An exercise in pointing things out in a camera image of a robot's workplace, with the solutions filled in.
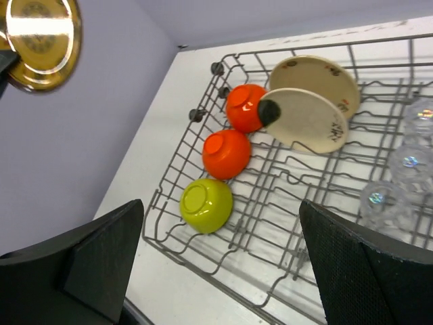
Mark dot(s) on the grey wire dish rack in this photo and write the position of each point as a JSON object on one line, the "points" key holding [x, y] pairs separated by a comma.
{"points": [[259, 257]]}

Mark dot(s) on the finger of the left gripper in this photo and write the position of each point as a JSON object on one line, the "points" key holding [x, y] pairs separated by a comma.
{"points": [[8, 59]]}

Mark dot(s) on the lime green bowl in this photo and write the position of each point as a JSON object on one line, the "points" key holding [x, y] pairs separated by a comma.
{"points": [[206, 205]]}

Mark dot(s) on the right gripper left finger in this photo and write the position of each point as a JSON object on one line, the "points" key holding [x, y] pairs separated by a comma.
{"points": [[78, 277]]}

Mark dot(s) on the nearest clear glass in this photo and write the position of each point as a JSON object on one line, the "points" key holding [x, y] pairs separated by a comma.
{"points": [[385, 208]]}

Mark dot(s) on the cream plate with flower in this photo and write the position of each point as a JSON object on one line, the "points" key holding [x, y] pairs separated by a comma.
{"points": [[303, 120]]}

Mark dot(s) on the gold patterned plate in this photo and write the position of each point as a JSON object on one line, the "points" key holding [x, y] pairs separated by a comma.
{"points": [[47, 36]]}

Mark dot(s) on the small cream plate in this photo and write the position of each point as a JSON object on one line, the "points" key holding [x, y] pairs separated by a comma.
{"points": [[321, 76]]}

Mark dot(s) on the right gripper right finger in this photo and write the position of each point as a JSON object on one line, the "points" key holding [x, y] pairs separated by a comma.
{"points": [[365, 277]]}

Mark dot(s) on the clear glass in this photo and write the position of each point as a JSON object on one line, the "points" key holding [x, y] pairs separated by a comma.
{"points": [[418, 123], [411, 168], [385, 208]]}

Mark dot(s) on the orange bowl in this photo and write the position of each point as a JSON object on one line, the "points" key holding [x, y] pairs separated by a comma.
{"points": [[242, 107], [226, 153]]}

